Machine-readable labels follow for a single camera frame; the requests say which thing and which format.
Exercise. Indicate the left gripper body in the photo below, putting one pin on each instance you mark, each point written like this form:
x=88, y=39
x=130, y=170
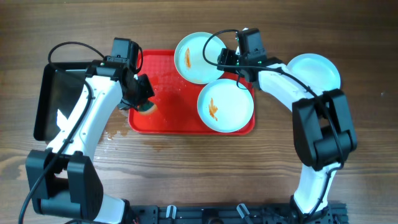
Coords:
x=140, y=90

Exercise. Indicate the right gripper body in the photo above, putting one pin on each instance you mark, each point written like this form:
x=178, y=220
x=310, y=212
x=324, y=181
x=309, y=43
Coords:
x=229, y=58

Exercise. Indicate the light blue plate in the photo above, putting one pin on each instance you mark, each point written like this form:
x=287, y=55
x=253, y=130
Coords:
x=189, y=61
x=315, y=70
x=225, y=106

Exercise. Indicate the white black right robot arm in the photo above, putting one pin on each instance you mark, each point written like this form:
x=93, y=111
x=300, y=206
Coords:
x=323, y=130

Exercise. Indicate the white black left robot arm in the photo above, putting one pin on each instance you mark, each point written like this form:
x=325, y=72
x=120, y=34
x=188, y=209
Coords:
x=62, y=178

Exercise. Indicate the red plastic tray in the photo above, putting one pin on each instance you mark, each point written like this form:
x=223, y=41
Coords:
x=175, y=99

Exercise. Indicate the black plastic tray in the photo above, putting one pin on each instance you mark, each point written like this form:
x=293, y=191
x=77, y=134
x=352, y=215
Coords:
x=59, y=94

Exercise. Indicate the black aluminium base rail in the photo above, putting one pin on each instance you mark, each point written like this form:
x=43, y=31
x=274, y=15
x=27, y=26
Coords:
x=267, y=214

